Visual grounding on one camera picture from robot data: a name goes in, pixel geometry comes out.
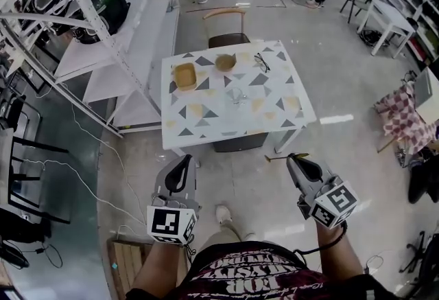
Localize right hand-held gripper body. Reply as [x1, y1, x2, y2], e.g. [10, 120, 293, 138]
[296, 174, 360, 231]

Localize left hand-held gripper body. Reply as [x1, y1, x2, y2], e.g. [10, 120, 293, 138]
[146, 192, 204, 245]

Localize clear drinking glass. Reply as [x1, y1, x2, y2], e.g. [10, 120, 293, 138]
[226, 86, 250, 106]

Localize person's left forearm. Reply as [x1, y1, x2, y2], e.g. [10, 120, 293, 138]
[132, 240, 189, 296]

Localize person's right forearm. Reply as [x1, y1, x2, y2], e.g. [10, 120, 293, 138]
[315, 221, 364, 279]

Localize person's left white shoe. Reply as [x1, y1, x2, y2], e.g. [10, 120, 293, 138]
[215, 204, 233, 224]

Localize white triangle-patterned table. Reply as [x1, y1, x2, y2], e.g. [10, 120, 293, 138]
[160, 39, 317, 168]

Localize person's dark red printed shirt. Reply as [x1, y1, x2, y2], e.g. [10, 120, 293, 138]
[125, 240, 392, 300]

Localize black office chair base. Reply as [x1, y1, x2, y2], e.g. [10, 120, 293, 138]
[397, 231, 439, 274]

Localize red white checkered cloth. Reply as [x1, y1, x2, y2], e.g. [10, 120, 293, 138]
[373, 85, 438, 155]

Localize rectangular wooden tray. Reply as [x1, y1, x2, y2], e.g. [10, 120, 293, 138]
[172, 63, 198, 92]

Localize round wooden bowl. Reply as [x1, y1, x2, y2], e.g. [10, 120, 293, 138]
[215, 54, 237, 73]

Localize black eyeglasses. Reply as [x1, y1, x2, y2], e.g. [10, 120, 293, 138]
[253, 53, 272, 73]

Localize white metal shelving rack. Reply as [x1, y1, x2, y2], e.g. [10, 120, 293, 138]
[0, 0, 181, 139]

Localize wooden chair with brown seat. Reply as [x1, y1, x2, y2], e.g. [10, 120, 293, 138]
[202, 7, 252, 49]

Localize small white side table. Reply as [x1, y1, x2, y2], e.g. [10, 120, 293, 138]
[356, 0, 418, 59]

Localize thin black gripper cord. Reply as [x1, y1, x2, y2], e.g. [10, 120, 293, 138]
[180, 238, 199, 264]

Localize black wrist cord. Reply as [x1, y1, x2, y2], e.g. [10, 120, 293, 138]
[293, 221, 348, 255]

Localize white floor cable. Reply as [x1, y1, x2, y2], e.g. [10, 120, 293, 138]
[70, 99, 152, 228]
[10, 159, 149, 228]

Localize black power adapter cable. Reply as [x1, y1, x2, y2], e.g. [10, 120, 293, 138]
[19, 242, 64, 269]

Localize black cable tangle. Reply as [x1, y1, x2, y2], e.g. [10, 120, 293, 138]
[358, 29, 382, 47]

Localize grey table with black frame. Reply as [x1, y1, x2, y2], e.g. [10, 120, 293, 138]
[0, 92, 71, 224]

